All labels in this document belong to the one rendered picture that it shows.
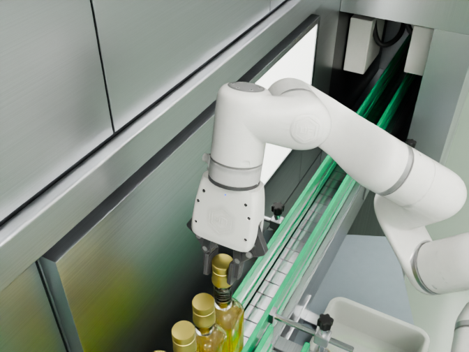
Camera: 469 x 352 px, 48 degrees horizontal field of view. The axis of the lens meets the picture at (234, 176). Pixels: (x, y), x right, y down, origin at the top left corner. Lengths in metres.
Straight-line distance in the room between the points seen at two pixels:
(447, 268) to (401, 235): 0.09
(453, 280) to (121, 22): 0.60
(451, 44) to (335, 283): 0.71
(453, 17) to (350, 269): 0.71
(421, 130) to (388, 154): 0.92
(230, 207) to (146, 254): 0.19
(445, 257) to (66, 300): 0.55
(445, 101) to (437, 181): 0.83
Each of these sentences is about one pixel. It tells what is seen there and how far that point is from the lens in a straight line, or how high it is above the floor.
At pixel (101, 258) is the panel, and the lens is 0.76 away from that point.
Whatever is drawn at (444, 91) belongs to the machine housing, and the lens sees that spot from 1.61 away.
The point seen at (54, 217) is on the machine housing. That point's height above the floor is 1.37.
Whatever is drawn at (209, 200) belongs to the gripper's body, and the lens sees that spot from 0.75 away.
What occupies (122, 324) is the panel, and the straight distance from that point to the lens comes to 0.89.
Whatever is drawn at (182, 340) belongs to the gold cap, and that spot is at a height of 1.16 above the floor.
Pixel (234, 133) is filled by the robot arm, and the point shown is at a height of 1.42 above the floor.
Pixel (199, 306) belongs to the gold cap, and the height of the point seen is 1.16.
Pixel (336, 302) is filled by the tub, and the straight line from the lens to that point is 1.24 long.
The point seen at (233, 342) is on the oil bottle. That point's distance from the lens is 0.94.
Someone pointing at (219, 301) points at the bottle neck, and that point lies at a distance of 0.87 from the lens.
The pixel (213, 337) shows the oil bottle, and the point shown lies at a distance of 0.86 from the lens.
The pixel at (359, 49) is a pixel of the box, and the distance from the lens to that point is 1.75.
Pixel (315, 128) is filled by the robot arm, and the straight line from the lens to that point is 0.68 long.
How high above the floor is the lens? 1.80
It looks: 39 degrees down
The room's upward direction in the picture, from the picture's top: straight up
